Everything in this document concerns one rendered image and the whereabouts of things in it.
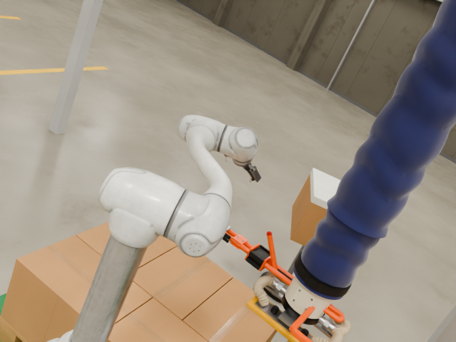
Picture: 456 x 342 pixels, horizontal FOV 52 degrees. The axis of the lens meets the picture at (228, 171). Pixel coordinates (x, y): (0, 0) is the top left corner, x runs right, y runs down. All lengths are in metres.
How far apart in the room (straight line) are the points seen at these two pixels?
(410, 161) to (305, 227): 2.02
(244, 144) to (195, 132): 0.17
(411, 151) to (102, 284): 1.01
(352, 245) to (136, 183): 0.86
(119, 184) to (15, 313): 1.70
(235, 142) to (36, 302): 1.44
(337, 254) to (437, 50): 0.75
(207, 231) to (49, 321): 1.59
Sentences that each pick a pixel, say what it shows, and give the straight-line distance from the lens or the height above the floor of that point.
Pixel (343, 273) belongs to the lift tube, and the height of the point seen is 1.42.
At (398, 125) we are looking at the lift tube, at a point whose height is 1.98.
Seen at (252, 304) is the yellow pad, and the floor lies 1.11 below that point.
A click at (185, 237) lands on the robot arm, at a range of 1.10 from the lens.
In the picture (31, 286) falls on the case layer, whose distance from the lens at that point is 2.58.
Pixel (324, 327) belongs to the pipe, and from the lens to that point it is 1.96.
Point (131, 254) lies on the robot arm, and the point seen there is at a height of 1.49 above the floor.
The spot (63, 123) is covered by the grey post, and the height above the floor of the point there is 0.12.
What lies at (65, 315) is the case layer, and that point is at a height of 0.47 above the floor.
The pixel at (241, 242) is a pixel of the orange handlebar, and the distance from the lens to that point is 1.98.
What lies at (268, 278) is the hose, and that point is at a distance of 1.96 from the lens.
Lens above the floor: 2.21
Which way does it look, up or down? 22 degrees down
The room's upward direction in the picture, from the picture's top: 25 degrees clockwise
